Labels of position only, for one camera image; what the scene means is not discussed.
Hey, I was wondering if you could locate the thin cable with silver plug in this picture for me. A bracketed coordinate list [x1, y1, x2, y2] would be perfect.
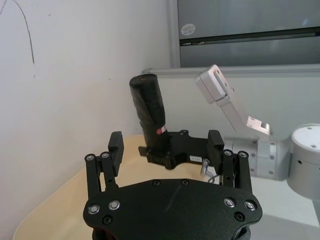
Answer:
[199, 158, 222, 185]

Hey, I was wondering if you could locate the grey framed window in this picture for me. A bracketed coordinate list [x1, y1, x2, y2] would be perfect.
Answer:
[166, 0, 320, 69]

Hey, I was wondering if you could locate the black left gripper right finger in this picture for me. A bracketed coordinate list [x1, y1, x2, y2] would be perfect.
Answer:
[207, 129, 254, 194]

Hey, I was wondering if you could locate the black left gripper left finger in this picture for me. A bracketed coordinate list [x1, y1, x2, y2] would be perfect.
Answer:
[84, 130, 125, 194]

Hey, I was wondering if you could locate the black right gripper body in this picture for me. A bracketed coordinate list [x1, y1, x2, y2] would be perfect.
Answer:
[146, 129, 210, 171]

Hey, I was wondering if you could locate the round sticker on window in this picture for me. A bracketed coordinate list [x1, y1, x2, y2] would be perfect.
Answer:
[180, 23, 197, 36]

